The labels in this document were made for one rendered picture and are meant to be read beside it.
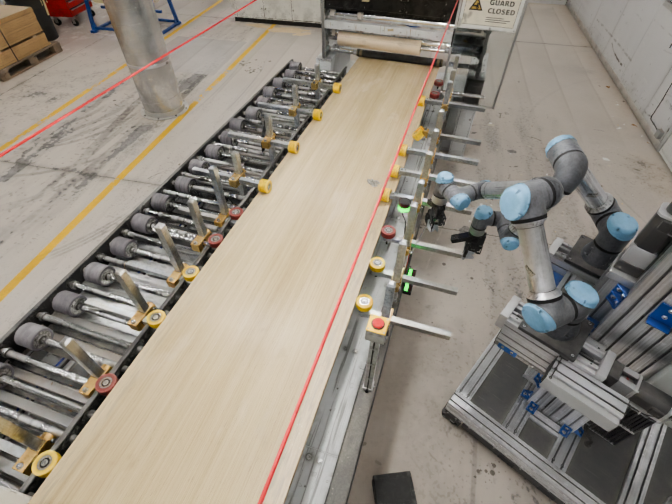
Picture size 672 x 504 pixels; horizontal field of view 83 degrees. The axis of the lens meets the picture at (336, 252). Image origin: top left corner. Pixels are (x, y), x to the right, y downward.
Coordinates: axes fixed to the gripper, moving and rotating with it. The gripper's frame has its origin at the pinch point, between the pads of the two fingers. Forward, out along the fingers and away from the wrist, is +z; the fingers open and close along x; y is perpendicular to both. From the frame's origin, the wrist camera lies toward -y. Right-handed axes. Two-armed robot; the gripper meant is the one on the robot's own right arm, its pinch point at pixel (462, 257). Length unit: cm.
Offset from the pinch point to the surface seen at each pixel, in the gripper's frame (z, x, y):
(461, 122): 40, 225, -13
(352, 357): 20, -65, -42
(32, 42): 55, 293, -647
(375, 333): -39, -83, -30
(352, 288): -8, -44, -49
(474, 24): -48, 223, -23
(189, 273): -8, -61, -128
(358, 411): 12, -92, -32
